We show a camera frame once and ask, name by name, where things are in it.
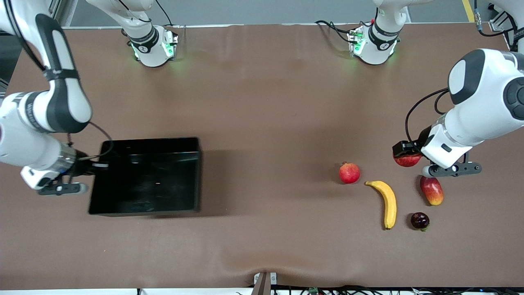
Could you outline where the red yellow apple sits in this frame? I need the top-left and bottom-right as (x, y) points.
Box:
(394, 153), (422, 168)

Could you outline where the brown table cover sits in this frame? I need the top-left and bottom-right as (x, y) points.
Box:
(0, 23), (524, 290)

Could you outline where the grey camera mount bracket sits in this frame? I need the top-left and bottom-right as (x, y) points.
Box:
(253, 272), (278, 295)

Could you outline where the dark purple round fruit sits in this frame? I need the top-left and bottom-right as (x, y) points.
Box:
(411, 212), (430, 231)

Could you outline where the red pomegranate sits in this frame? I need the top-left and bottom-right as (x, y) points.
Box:
(339, 161), (361, 184)

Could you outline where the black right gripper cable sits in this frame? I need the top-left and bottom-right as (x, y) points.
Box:
(4, 0), (113, 161)

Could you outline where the black arm base cable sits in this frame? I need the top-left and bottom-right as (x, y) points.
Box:
(153, 0), (174, 27)
(314, 18), (371, 44)

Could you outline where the black plastic box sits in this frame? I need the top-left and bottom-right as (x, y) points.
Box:
(88, 137), (202, 216)

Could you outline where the yellow banana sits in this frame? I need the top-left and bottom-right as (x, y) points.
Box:
(365, 180), (397, 230)

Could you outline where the aluminium frame profile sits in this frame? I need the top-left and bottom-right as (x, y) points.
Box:
(49, 0), (79, 28)
(489, 0), (517, 32)

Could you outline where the red yellow mango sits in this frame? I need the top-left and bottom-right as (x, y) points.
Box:
(420, 175), (444, 206)

